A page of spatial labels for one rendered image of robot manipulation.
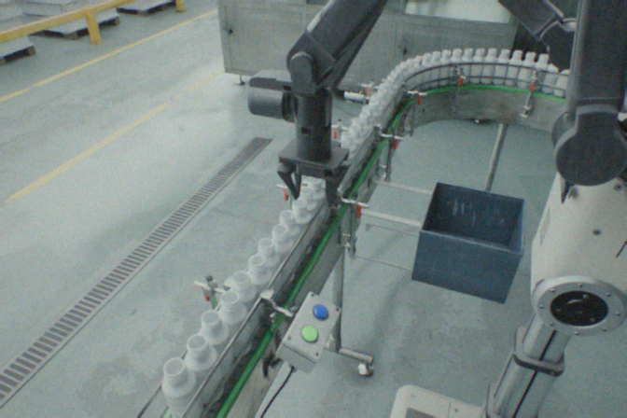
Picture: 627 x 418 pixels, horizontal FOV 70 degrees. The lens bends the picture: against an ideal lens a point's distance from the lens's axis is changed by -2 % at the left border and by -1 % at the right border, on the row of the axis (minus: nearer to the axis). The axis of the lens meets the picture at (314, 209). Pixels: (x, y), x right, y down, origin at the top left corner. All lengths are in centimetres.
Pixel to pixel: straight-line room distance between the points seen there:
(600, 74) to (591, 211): 31
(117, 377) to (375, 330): 125
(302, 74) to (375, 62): 382
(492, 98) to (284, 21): 263
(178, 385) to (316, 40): 61
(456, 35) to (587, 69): 366
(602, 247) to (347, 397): 149
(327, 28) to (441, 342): 197
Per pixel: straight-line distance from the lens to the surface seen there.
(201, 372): 91
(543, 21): 105
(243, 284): 97
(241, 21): 490
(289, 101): 71
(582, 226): 88
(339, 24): 62
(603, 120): 61
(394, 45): 436
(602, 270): 95
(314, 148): 70
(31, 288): 301
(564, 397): 242
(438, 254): 151
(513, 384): 130
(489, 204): 174
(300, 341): 93
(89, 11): 723
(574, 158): 62
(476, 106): 256
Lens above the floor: 185
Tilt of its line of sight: 36 degrees down
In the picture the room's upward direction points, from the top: straight up
